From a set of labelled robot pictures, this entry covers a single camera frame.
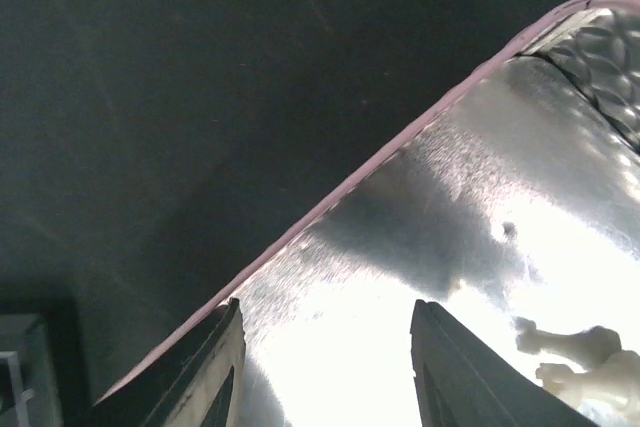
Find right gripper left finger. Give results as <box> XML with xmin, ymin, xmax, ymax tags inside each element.
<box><xmin>92</xmin><ymin>298</ymin><xmax>246</xmax><ymax>426</ymax></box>

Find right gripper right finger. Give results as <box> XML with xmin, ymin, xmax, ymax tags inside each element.
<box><xmin>410</xmin><ymin>299</ymin><xmax>594</xmax><ymax>427</ymax></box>

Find white pieces in pink tray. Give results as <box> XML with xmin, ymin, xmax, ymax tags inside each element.
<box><xmin>515</xmin><ymin>317</ymin><xmax>639</xmax><ymax>424</ymax></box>

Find pink tray with pieces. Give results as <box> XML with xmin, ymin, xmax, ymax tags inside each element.
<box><xmin>100</xmin><ymin>0</ymin><xmax>639</xmax><ymax>426</ymax></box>

